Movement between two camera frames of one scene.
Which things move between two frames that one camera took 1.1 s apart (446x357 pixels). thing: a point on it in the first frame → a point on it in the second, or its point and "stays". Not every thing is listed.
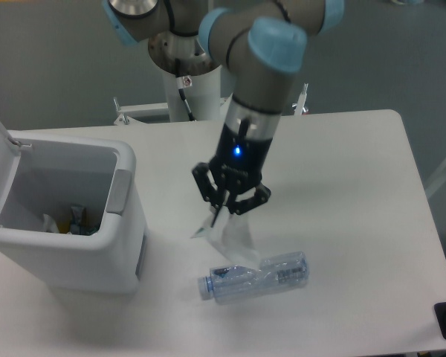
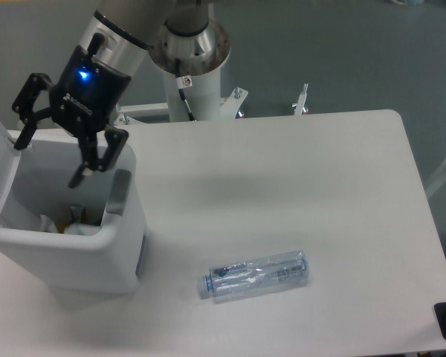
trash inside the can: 78,224 stays
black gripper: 238,161 → 84,99
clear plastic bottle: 276,272 stays
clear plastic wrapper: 232,236 → 82,229
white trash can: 30,175 stays
